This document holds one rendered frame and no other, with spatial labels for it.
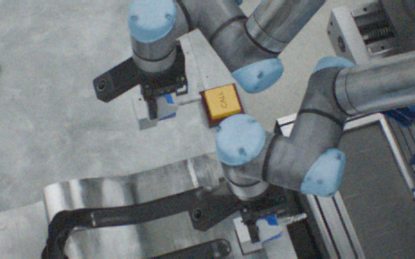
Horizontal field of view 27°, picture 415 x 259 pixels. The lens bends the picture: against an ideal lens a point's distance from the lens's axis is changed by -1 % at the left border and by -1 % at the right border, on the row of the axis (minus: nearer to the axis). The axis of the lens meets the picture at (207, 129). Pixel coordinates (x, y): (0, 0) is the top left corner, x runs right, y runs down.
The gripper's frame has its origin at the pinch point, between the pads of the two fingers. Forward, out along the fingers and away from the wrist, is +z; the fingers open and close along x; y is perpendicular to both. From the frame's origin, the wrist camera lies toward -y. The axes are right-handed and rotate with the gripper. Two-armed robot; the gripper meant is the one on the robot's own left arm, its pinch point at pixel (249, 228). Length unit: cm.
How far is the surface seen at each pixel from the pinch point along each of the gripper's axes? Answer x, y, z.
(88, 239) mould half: 5.9, -28.5, -4.0
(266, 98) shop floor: 78, 20, 88
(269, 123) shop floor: 69, 18, 89
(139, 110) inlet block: 27.0, -12.7, -7.4
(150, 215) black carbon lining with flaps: 9.9, -17.0, 2.5
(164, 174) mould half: 16.8, -12.3, 1.5
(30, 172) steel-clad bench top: 28.7, -38.7, 4.7
